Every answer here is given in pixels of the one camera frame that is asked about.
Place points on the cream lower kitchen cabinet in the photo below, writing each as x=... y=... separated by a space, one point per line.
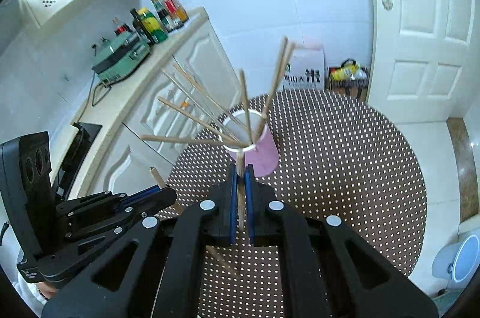
x=130 y=109

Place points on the white panel door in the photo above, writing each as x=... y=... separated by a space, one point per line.
x=425 y=65

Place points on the cola bottle red label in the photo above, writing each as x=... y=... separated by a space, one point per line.
x=120 y=28

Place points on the dark soy sauce bottle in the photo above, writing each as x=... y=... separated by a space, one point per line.
x=164 y=16

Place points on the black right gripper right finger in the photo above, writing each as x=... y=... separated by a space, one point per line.
x=327 y=268

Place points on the dark olive oil bottle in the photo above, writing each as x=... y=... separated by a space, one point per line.
x=140 y=28

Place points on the pink paper cup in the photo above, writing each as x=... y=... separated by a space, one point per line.
x=261 y=152

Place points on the black induction cooktop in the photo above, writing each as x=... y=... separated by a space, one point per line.
x=68 y=153

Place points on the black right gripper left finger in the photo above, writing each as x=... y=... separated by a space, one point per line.
x=154 y=268

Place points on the orange red-label bottle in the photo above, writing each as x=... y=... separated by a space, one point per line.
x=176 y=11

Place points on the left hand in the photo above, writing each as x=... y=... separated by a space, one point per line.
x=46 y=290

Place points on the green electric cooker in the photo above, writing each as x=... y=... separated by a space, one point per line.
x=119 y=57

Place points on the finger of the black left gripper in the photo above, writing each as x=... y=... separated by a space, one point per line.
x=147 y=202

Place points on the green yellow-label bottle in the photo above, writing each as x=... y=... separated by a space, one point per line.
x=152 y=25

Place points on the white blue trash bin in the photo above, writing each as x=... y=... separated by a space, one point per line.
x=457 y=261

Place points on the white rice bag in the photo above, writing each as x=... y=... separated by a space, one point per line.
x=306 y=68

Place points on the wooden chopstick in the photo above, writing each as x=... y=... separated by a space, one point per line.
x=273 y=86
x=162 y=184
x=193 y=141
x=245 y=104
x=198 y=121
x=205 y=93
x=240 y=163
x=288 y=53

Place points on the brown polka dot tablecloth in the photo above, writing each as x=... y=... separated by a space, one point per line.
x=337 y=157

